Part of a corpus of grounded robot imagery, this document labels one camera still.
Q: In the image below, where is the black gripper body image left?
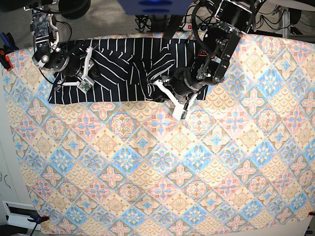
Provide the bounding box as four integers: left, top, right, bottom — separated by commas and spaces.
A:
53, 50, 84, 77

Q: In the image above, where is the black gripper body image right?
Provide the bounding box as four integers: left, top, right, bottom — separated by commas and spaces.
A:
170, 68, 208, 101

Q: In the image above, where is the navy white striped T-shirt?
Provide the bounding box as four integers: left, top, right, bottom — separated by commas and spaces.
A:
48, 38, 200, 105

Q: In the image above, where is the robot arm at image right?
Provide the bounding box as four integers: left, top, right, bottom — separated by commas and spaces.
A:
147, 0, 258, 105

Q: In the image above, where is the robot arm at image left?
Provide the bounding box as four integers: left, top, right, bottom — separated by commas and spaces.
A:
24, 0, 94, 81

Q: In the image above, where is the white power strip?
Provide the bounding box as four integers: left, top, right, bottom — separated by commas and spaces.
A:
182, 23, 198, 32

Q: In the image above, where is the blue orange clamp upper left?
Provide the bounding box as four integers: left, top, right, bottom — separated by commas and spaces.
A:
0, 32, 19, 71

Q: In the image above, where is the blue orange clamp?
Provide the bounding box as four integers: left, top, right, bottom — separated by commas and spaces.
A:
27, 215, 50, 224
0, 32, 19, 71

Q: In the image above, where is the colourful patterned tablecloth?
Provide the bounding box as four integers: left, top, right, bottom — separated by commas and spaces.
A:
1, 35, 315, 236

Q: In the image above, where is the blue orange clamp lower left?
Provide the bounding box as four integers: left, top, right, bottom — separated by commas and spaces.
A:
27, 215, 50, 224

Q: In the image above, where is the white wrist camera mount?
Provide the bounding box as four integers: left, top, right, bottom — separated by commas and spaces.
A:
55, 46, 95, 94
153, 80, 198, 121

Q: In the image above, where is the black strap on table edge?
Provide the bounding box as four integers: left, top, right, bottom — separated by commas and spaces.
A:
162, 14, 182, 40

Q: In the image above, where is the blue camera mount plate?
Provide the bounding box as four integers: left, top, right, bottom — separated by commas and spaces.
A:
118, 0, 192, 15

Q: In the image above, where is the white wall vent panel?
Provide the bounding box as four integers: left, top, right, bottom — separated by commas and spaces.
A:
2, 201, 39, 229

